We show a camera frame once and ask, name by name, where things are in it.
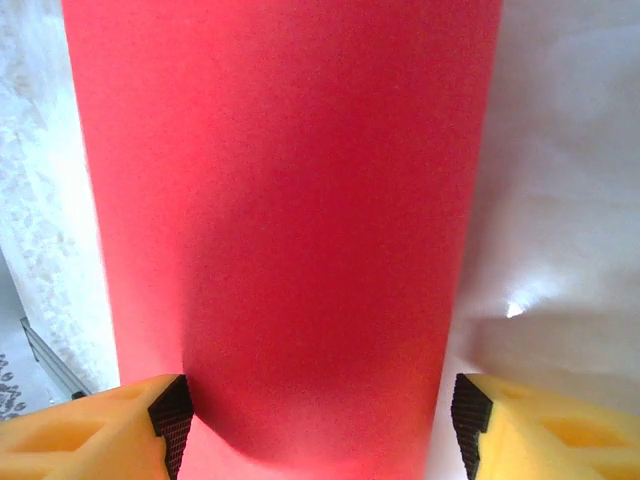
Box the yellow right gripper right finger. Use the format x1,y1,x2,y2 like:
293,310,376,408
452,372,640,480

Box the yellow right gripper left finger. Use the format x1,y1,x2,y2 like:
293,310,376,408
0,373,195,480

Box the aluminium side rail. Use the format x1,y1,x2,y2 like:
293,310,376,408
19,314,94,400

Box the red cloth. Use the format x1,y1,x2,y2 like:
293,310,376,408
59,0,504,480

